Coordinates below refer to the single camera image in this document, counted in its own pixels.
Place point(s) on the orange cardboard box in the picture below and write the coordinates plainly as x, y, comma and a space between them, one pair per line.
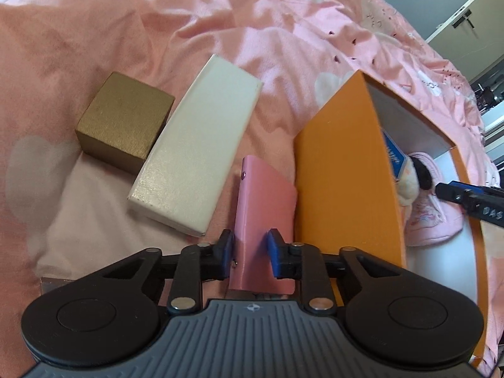
342, 165

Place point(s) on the pink printed blanket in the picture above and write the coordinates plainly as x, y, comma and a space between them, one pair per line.
236, 27

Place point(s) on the pink leather wallet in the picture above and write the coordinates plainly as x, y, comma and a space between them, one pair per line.
264, 204

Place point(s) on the small blue box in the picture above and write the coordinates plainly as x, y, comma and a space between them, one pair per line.
393, 155

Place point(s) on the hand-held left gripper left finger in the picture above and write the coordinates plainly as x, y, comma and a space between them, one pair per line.
224, 254

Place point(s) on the gold gift box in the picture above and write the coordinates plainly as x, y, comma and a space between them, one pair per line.
122, 122

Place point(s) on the long white box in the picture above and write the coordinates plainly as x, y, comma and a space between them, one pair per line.
197, 145

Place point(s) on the pink printed garment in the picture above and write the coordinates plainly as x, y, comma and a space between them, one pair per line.
429, 220

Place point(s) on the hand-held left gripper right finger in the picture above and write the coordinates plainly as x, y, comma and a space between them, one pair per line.
275, 256

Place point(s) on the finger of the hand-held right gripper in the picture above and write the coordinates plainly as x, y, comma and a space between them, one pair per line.
460, 195

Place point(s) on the cream plush toy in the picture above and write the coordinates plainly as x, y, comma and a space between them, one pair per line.
409, 189

